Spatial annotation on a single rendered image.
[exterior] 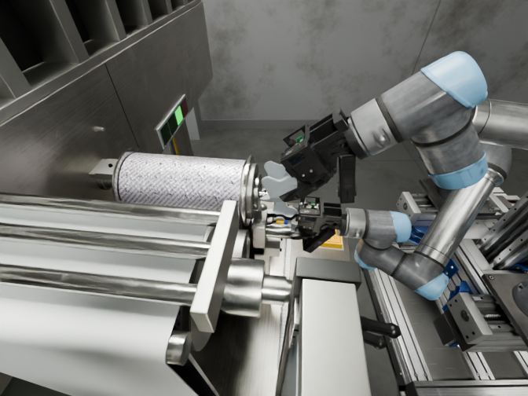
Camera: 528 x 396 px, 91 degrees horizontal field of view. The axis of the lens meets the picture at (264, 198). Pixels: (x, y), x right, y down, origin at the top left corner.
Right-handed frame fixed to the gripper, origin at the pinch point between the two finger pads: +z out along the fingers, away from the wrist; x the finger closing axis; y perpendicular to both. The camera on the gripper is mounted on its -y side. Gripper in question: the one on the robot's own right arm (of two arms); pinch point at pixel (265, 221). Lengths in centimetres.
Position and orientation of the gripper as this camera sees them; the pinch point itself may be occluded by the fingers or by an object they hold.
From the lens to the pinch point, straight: 69.6
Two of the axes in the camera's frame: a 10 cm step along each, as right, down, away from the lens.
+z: -9.9, -0.8, 0.8
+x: -1.1, 7.0, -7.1
